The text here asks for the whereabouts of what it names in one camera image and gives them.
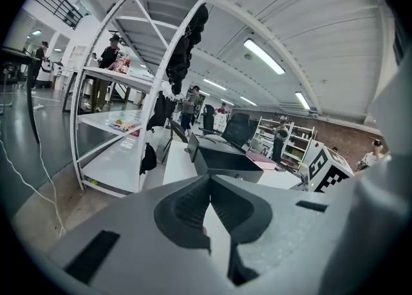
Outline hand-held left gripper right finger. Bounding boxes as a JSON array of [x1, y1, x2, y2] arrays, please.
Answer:
[[209, 175, 351, 291]]

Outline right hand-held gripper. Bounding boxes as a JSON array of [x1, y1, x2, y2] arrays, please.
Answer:
[[289, 145, 355, 193]]

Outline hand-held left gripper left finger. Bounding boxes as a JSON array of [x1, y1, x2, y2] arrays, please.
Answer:
[[48, 175, 223, 291]]

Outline black metal cash box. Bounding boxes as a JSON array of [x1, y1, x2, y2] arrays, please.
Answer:
[[186, 132, 265, 184]]

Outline white shelving rack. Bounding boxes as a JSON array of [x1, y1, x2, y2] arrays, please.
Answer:
[[254, 117, 317, 173]]

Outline black office chair with headrest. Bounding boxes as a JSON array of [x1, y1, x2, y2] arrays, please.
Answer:
[[199, 104, 216, 137]]

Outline maroon hardcover book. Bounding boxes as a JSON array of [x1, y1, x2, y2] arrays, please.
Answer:
[[245, 152, 278, 171]]

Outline person's grey shirt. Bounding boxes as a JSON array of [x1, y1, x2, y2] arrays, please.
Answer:
[[318, 52, 412, 295]]

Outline black hanging cap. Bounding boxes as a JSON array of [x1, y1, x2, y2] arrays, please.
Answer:
[[138, 142, 158, 176]]

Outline colourful papers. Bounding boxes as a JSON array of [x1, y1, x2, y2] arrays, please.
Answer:
[[107, 119, 143, 137]]

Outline black gaming chair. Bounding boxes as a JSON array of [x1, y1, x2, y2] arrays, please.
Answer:
[[221, 116, 260, 148]]

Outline white metal shelf unit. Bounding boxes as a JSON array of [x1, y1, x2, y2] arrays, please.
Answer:
[[68, 0, 215, 199]]

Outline black hanging bag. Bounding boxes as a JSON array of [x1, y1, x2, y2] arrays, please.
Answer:
[[145, 90, 176, 133]]

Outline black hanging clothes bundle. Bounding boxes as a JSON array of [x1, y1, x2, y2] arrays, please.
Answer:
[[165, 3, 210, 96]]

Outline black balcony railing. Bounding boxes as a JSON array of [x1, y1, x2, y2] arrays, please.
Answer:
[[30, 0, 85, 30]]

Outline white power cable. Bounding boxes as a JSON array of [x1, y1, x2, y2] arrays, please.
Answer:
[[0, 138, 65, 224], [30, 93, 67, 238]]

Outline black frame desk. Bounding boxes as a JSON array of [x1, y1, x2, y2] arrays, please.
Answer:
[[0, 46, 41, 145]]

